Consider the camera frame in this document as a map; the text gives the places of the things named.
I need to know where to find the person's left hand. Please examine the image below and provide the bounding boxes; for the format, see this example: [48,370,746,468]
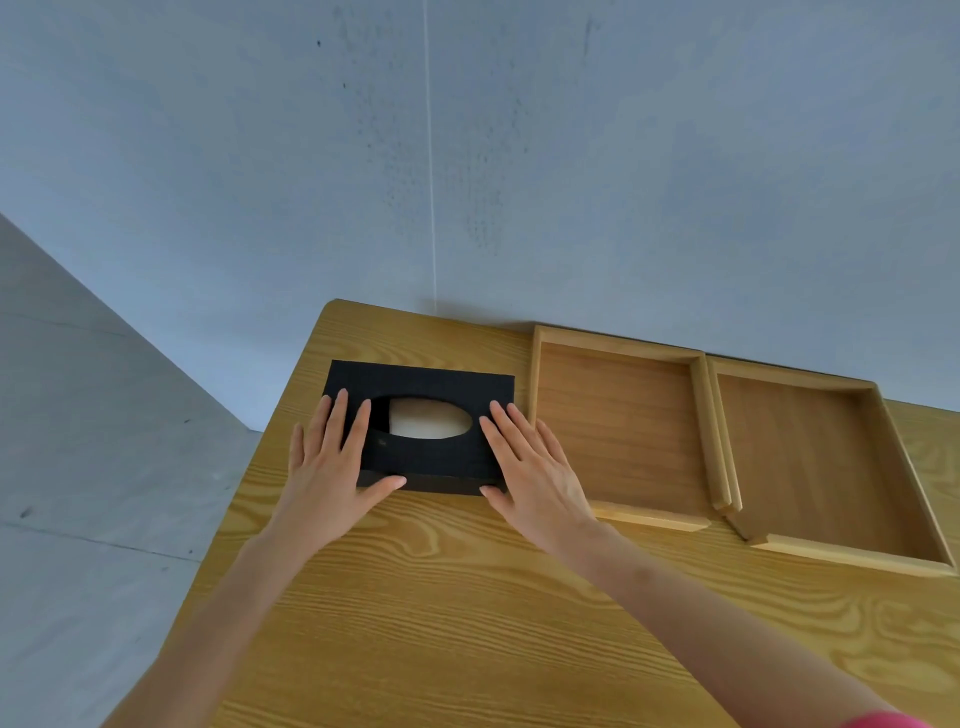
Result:
[264,388,408,555]

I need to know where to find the person's right hand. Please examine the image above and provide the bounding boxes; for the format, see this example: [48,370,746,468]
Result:
[477,399,615,562]

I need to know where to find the black tissue box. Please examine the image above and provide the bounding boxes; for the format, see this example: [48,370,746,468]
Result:
[321,360,516,498]

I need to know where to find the person's left forearm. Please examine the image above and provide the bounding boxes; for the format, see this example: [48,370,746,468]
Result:
[103,528,320,728]

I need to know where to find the person's right forearm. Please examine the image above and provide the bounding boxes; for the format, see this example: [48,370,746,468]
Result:
[562,525,905,728]

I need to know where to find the wooden tray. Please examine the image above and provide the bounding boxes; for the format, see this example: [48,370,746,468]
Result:
[527,324,733,534]
[706,355,959,579]

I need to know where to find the white tissue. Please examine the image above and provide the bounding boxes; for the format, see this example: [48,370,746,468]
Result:
[387,396,474,441]

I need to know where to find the pink sleeve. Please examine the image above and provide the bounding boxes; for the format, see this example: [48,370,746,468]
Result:
[838,711,932,728]

